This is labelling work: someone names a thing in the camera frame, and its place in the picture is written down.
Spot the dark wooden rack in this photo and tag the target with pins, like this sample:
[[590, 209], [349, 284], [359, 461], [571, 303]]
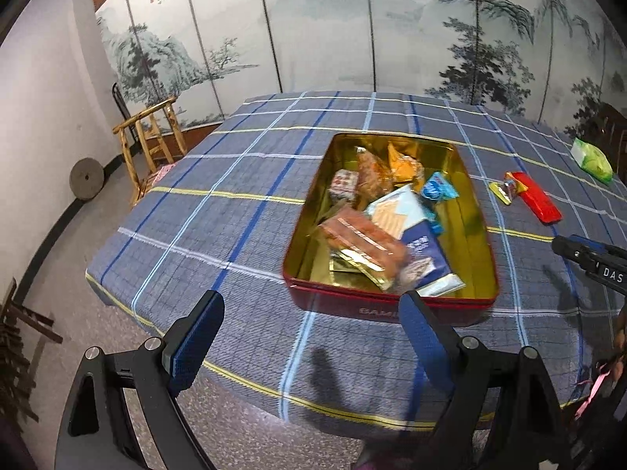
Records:
[[19, 342]]

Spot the small yellow candy packet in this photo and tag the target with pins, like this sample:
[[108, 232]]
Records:
[[499, 192]]

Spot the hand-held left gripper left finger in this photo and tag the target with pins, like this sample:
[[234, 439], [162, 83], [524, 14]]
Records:
[[193, 340]]

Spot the clear peanut snack packet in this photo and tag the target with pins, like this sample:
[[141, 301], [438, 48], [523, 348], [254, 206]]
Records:
[[373, 176]]

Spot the light wooden chair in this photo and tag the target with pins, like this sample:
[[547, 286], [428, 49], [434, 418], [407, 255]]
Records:
[[128, 166]]

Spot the gold foil snack packet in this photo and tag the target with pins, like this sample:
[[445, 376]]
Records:
[[353, 265]]

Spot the pale blue biscuit packet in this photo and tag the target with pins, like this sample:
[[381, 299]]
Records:
[[394, 210]]

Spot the small blue snack packet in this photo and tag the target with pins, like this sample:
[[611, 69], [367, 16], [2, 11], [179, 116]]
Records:
[[436, 188]]

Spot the painted landscape folding screen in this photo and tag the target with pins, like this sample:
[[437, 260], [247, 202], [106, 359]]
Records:
[[318, 24]]

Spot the black metal stand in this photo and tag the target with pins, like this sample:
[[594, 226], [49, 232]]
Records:
[[116, 103]]

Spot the red tin box gold interior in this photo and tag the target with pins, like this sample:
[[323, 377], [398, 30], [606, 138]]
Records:
[[343, 299]]

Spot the small red white square packet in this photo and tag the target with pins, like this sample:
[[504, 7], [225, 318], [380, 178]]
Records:
[[343, 183]]

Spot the blue plaid tablecloth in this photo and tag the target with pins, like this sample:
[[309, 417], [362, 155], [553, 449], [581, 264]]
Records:
[[245, 215]]

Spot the small dark candy wrapper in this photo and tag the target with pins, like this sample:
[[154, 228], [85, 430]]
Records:
[[513, 189]]

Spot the long red snack packet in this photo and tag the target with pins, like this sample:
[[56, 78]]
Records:
[[536, 198]]

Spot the dark wooden chair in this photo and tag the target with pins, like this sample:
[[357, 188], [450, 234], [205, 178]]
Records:
[[610, 132]]

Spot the pink ribbon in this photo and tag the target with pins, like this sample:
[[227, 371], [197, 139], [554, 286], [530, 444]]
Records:
[[595, 384]]

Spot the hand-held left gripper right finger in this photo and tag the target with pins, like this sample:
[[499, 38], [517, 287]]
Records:
[[426, 335]]

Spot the salmon orange snack packet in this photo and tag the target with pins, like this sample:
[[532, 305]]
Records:
[[365, 237]]

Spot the dark blue snack packet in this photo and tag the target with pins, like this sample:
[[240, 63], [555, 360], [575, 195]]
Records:
[[431, 264]]

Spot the round stone millstone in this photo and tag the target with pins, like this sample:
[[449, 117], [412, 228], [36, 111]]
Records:
[[85, 178]]

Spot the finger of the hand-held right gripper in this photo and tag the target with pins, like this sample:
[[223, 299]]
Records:
[[570, 249]]

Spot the pink seat cushion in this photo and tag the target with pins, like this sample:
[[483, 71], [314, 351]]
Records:
[[164, 173]]

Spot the green snack packet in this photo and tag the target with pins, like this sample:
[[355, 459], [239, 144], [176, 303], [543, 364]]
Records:
[[592, 159]]

